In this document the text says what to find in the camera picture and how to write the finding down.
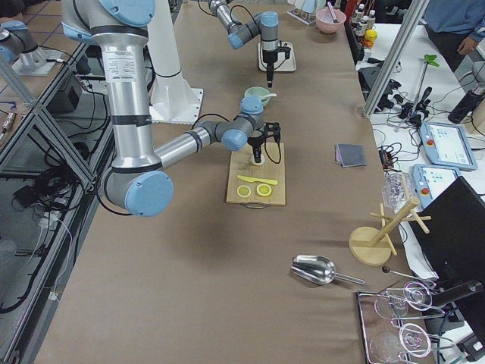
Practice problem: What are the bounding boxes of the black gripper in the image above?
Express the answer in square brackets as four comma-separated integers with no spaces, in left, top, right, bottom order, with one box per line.
[261,42,291,88]
[248,122,281,164]

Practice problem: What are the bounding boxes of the white ceramic spoon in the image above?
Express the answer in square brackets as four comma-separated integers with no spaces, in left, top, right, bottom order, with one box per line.
[260,93,277,103]

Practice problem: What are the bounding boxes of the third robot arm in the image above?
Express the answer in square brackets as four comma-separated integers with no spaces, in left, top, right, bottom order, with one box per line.
[1,20,54,77]

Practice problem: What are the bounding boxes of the light green bowl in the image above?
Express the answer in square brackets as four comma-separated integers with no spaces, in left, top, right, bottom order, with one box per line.
[244,86,271,106]

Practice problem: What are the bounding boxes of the pink bowl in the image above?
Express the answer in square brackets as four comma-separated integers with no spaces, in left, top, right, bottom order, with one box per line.
[315,8,346,34]

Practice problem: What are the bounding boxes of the cream rabbit tray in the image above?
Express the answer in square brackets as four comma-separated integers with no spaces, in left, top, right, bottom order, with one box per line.
[258,41,296,73]

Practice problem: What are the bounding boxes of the yellow plastic knife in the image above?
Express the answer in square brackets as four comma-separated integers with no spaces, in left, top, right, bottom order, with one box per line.
[236,174,278,186]

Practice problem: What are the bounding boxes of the bamboo cutting board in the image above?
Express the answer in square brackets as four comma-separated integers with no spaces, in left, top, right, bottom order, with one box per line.
[226,143,286,206]

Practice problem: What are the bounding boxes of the upper lemon slice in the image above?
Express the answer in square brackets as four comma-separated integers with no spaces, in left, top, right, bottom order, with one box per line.
[256,183,273,197]

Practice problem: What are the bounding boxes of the lemon slice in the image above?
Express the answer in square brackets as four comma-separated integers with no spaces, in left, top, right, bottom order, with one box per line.
[236,185,252,198]
[256,183,273,197]

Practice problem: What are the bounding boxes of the lower lemon slice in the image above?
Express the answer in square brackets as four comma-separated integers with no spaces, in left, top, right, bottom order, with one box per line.
[236,185,252,198]

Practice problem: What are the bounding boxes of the purple cloth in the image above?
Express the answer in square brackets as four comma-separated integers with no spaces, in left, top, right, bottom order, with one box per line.
[335,145,340,164]

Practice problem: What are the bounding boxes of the grey folded cloth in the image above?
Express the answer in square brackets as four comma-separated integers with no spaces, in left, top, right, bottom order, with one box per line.
[336,143,367,167]

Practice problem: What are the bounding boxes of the shiny metal scoop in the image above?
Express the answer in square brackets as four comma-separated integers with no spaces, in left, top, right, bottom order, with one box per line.
[291,255,365,286]

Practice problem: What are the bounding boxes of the clear plastic container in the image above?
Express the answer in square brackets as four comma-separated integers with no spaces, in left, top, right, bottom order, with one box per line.
[382,172,416,210]

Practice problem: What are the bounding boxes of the wooden mug tree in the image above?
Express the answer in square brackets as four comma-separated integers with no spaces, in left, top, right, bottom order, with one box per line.
[349,197,431,265]

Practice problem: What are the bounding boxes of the lower teach pendant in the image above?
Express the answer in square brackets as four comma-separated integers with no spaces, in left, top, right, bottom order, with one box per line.
[411,164,461,209]

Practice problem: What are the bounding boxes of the teach pendant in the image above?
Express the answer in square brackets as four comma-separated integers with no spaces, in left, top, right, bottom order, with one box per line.
[418,122,478,171]
[411,164,461,209]

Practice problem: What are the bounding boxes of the upper teach pendant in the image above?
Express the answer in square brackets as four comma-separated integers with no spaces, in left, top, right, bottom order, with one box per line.
[418,122,478,171]

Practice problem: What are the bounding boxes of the person in blue shirt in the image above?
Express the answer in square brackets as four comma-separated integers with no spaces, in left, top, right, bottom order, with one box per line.
[423,0,484,71]

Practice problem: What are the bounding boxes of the black water bottle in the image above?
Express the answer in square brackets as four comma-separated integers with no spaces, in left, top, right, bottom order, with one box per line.
[448,83,484,124]

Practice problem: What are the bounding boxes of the black monitor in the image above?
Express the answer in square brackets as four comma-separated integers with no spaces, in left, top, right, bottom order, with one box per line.
[411,177,484,282]

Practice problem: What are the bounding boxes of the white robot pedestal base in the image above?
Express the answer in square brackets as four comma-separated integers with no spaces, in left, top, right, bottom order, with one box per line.
[148,1,204,124]

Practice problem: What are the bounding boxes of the aluminium frame post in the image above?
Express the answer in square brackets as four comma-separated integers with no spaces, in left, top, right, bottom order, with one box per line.
[362,0,429,119]

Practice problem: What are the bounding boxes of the wire glass rack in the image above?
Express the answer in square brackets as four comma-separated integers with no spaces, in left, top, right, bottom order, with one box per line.
[356,281,455,363]

